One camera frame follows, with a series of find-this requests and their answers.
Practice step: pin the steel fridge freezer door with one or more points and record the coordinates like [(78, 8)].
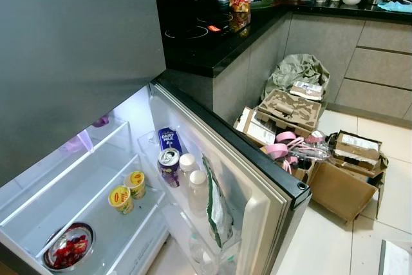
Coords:
[(71, 49)]

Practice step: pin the labelled pulp tray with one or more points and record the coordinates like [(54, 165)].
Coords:
[(357, 146)]

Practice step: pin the open brown cardboard box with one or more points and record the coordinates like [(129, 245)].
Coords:
[(341, 191)]

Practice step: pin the white-labelled flat box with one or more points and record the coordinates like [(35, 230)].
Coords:
[(307, 90)]

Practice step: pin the grey kitchen cabinet black countertop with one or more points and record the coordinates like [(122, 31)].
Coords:
[(322, 49)]

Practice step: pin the teal cloth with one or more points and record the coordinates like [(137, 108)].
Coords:
[(394, 6)]

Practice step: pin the brown moulded pulp tray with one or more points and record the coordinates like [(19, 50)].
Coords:
[(290, 111)]

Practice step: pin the olive crumpled bag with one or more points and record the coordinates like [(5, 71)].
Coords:
[(296, 69)]

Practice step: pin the white flat mop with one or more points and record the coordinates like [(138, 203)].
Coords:
[(396, 259)]

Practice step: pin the green stock pouch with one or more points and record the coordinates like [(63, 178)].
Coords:
[(217, 210)]

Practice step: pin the white-capped clear bottle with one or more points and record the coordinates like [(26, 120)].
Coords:
[(188, 165), (198, 191)]

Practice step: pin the black induction hob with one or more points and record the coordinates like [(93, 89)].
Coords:
[(206, 27)]

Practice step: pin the purple chocolate bar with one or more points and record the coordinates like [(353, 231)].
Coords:
[(169, 140)]

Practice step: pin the purple drink can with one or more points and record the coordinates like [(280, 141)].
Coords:
[(168, 169)]

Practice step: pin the steel bowl of berries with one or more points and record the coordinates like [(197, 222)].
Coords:
[(67, 249)]

